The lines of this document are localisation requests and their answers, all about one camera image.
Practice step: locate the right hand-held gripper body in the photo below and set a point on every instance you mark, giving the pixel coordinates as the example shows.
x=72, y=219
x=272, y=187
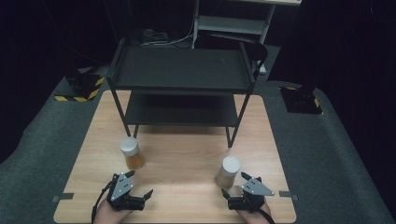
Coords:
x=253, y=191

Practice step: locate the grey tape strip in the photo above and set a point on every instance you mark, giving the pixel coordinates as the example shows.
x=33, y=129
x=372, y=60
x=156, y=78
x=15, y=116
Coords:
x=63, y=196
x=287, y=194

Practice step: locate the grey carpet mat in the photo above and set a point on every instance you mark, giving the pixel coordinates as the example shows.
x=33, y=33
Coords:
x=34, y=155

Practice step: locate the grey metal shelving frame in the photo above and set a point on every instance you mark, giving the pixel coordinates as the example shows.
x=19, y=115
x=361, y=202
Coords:
x=230, y=24

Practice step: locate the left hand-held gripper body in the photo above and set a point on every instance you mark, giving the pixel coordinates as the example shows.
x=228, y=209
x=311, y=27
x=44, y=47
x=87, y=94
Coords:
x=120, y=189

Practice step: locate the black stand base striped tape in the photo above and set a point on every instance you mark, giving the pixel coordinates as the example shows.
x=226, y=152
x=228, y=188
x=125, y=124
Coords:
x=300, y=99
x=82, y=85

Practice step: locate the beige powder jar white lid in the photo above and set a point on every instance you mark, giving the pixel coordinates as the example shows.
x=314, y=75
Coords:
x=228, y=171

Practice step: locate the person's right hand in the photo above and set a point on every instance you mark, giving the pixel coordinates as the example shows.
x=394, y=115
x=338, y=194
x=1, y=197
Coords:
x=253, y=216

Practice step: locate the black metal two-tier rack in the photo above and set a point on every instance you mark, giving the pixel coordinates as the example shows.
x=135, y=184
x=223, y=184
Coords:
x=182, y=67

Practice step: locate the orange spice jar white lid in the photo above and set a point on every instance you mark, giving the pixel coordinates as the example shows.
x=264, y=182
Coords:
x=132, y=153

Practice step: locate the person's left hand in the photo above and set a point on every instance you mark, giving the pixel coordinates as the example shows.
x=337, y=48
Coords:
x=109, y=214

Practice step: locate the dark power strip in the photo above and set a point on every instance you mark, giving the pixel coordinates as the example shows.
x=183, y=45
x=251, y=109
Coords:
x=154, y=35

